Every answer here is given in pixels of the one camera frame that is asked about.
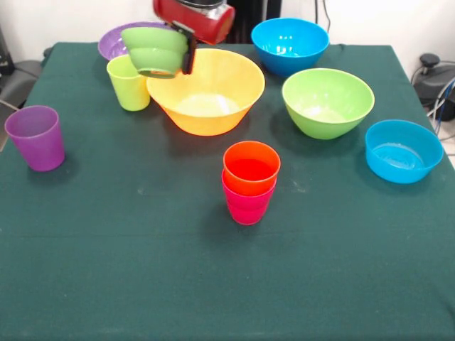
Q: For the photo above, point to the pink cup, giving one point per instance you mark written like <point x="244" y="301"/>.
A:
<point x="249" y="211"/>

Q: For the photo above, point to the purple cup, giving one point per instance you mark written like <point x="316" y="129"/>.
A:
<point x="37" y="142"/>

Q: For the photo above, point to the small ribbed green bowl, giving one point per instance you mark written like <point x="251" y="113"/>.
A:
<point x="156" y="49"/>

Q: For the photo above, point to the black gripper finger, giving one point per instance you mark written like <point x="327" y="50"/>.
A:
<point x="188" y="53"/>

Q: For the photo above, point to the large orange bowl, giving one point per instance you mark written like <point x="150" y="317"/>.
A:
<point x="213" y="106"/>

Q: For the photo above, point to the purple bowl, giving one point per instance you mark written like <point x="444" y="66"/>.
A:
<point x="110" y="44"/>

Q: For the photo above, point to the deep blue bowl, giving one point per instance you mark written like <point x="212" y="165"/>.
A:
<point x="284" y="60"/>

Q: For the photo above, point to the orange-red cup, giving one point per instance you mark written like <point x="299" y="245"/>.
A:
<point x="250" y="181"/>

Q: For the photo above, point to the large green bowl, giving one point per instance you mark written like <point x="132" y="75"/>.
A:
<point x="327" y="106"/>

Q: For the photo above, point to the green cup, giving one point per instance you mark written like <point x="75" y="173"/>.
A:
<point x="128" y="92"/>

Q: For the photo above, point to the dark green tablecloth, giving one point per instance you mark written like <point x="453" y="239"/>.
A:
<point x="227" y="266"/>

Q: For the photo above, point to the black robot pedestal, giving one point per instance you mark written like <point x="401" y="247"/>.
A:
<point x="256" y="21"/>

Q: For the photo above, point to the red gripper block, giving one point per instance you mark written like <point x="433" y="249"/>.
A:
<point x="202" y="25"/>

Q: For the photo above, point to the shallow blue bowl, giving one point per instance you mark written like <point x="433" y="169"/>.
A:
<point x="403" y="156"/>

